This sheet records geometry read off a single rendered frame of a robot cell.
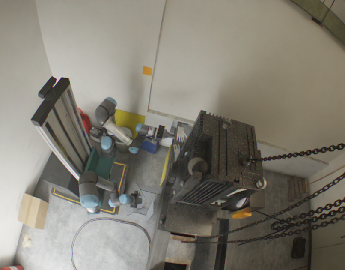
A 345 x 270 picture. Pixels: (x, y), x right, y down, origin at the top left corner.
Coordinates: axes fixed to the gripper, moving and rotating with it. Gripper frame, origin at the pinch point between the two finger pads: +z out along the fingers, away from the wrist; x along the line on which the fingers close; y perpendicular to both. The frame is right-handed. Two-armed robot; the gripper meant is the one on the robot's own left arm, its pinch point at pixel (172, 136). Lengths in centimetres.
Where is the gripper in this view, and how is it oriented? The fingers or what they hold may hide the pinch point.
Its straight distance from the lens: 139.2
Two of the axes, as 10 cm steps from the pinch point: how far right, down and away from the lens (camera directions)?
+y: 2.0, -5.5, -8.1
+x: 1.7, -8.0, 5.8
